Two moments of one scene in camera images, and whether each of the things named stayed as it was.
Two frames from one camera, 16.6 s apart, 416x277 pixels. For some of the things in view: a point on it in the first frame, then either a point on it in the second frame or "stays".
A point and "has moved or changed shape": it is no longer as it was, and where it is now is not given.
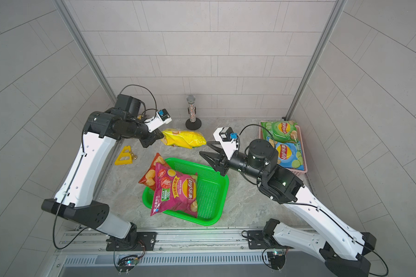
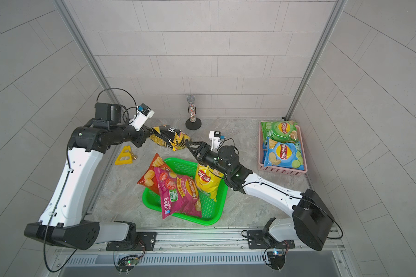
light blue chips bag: x=290 y=155 stays
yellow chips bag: x=185 y=138 to x=209 y=180
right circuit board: x=277 y=261 stays
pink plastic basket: x=294 y=171 stays
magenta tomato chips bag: x=175 y=190 has moved or changed shape
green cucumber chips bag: x=282 y=131 stays
